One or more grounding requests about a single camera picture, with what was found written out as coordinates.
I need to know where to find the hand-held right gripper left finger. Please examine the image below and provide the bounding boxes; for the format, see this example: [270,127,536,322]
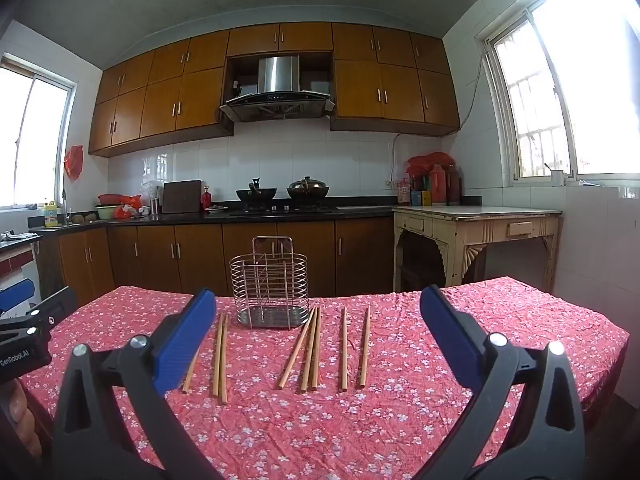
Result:
[51,287,226,480]

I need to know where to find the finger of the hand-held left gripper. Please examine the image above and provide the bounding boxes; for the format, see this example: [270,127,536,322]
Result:
[0,286,79,343]
[0,279,37,317]

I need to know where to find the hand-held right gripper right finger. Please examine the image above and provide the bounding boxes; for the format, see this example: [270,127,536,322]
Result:
[419,284,587,480]

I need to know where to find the wooden chopstick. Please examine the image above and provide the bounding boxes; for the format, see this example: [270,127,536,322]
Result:
[311,306,323,392]
[220,314,230,405]
[277,308,315,391]
[181,345,202,394]
[299,307,318,394]
[356,305,372,391]
[212,313,224,398]

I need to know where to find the metal wire chopstick holder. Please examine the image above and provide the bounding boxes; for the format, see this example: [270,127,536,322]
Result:
[229,236,309,330]

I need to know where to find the person's left hand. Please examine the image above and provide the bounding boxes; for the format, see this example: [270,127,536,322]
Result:
[0,377,45,461]

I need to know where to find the wooden base cabinets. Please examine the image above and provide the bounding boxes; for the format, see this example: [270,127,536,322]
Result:
[30,217,401,306]

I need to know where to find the cream wooden side table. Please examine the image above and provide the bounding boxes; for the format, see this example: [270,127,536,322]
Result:
[392,205,563,293]

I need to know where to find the orange plastic bag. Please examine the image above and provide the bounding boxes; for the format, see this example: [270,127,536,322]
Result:
[112,195,143,220]

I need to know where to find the red hanging plastic bag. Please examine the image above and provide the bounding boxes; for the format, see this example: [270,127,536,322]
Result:
[64,145,84,181]

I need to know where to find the colourful boxes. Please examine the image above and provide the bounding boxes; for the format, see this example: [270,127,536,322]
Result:
[411,175,432,207]

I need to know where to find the dark cutting board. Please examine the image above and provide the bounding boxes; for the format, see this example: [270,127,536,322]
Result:
[161,180,203,214]

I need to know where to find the small sliding window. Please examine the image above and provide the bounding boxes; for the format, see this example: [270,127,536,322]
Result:
[0,52,80,211]

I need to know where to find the dark red bottle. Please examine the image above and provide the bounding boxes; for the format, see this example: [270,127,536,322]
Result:
[446,164,462,206]

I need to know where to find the tall red bottle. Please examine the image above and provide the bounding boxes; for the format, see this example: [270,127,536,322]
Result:
[429,164,447,206]

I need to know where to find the black stone countertop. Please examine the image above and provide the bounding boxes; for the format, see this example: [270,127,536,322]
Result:
[27,204,401,235]

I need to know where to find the red floral tablecloth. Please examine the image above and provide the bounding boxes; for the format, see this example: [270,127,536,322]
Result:
[20,275,630,480]

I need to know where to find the black gas stove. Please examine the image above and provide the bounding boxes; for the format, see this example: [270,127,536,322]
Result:
[230,202,338,216]

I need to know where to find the red bag over bottles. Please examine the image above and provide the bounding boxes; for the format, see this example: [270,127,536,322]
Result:
[406,151,457,173]

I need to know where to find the steel range hood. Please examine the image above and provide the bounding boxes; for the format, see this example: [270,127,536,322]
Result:
[219,55,336,123]

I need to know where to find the large barred window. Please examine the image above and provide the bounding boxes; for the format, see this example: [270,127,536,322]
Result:
[475,0,640,186]

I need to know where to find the black wok with handle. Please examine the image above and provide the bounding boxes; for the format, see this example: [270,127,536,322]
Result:
[236,176,278,204]

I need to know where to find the wall power cable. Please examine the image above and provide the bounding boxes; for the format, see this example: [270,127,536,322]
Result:
[387,55,488,191]

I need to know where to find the short wooden wall cabinet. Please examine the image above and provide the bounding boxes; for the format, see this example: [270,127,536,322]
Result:
[226,22,334,58]

